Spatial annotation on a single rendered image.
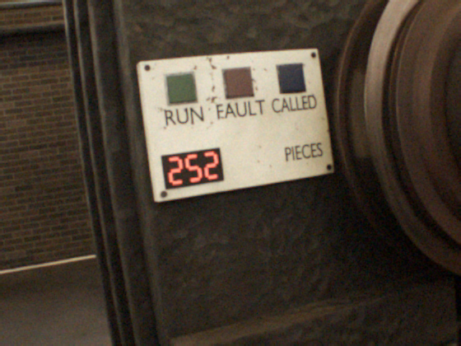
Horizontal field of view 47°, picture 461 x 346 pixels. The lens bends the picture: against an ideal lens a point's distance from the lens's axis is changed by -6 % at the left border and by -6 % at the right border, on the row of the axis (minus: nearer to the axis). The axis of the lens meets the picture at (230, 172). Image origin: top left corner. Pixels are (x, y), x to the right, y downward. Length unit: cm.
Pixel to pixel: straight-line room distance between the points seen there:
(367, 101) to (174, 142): 25
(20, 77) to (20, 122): 53
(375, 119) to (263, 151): 17
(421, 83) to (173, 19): 33
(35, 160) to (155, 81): 597
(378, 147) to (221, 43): 26
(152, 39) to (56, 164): 595
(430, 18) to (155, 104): 37
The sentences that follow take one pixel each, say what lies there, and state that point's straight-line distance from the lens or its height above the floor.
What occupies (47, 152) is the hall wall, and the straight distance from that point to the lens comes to 667.
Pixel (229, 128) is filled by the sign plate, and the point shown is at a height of 114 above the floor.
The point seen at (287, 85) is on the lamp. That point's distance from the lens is 78.
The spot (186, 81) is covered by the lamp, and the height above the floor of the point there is 121.
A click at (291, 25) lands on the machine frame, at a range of 83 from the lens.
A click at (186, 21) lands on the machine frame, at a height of 129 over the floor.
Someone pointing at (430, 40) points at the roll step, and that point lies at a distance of 73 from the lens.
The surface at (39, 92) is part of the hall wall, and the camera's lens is 672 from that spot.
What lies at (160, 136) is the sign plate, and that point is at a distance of 71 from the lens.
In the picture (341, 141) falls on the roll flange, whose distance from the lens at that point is 74.
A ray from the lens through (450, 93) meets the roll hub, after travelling 71.
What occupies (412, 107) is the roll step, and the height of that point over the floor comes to 114.
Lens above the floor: 112
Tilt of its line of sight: 3 degrees down
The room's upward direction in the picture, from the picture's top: 8 degrees counter-clockwise
